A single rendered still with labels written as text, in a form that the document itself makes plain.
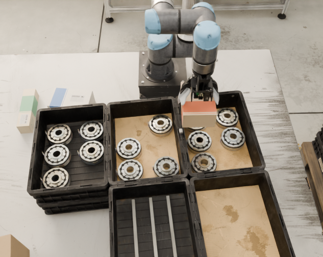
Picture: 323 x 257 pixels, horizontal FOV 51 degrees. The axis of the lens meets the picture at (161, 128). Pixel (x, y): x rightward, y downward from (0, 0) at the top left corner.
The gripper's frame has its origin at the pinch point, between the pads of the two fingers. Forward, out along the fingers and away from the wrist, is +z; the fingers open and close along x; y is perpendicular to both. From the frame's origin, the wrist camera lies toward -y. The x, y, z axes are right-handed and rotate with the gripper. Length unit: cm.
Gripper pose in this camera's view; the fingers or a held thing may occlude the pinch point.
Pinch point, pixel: (197, 101)
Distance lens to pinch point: 127.3
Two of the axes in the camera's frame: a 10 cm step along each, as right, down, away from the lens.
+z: 0.1, 5.7, 8.2
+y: 0.2, 8.2, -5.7
